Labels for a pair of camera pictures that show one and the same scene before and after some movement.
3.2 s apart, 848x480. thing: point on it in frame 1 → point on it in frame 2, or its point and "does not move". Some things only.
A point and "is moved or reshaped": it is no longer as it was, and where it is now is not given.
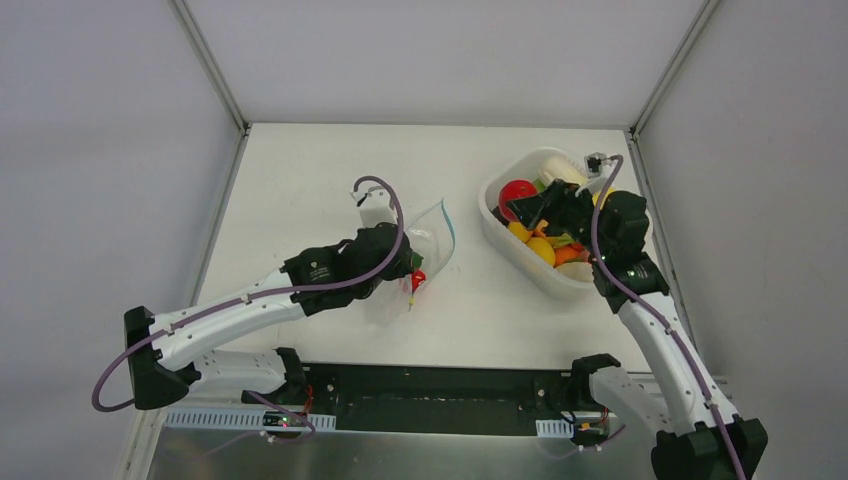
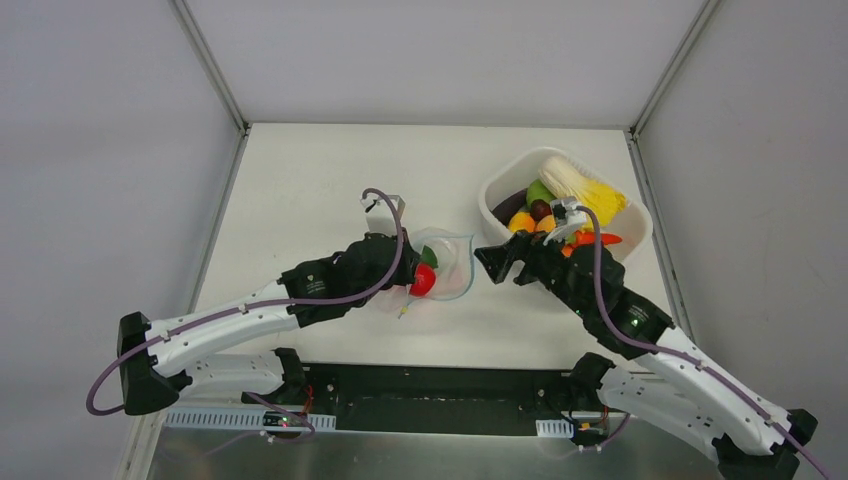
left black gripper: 403,257 does not move
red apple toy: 514,189 → 425,280
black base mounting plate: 374,398 does not move
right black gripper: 553,203 → 520,253
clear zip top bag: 430,240 is moved or reshaped
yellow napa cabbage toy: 558,168 does not move
